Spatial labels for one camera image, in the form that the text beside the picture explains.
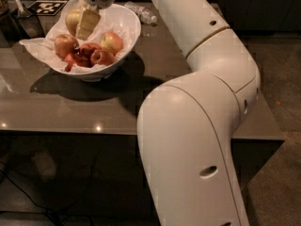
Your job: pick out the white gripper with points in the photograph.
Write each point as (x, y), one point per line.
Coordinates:
(88, 19)

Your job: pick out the black white fiducial marker card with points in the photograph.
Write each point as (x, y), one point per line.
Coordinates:
(46, 7)

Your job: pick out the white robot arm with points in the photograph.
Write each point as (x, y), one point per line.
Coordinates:
(184, 126)

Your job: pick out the red apple far left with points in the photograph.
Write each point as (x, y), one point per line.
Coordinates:
(65, 44)

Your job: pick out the dark scoop with white handle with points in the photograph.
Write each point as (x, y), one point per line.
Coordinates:
(28, 21)

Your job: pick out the red apple front middle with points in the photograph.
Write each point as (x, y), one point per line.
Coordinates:
(101, 57)

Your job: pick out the large yellow-red apple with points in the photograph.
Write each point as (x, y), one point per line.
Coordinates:
(72, 20)

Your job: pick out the red apple front left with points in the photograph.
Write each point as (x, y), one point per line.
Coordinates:
(72, 59)

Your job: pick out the white bowl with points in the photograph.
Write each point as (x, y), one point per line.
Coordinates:
(117, 19)

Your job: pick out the red-yellow apple right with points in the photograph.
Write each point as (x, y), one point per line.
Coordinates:
(111, 42)

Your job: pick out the clear plastic water bottle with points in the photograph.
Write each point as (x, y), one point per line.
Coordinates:
(144, 14)

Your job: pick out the dark red apple centre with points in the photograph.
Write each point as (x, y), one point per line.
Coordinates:
(83, 53)

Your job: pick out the white tissue paper liner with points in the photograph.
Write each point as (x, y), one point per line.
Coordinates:
(37, 47)

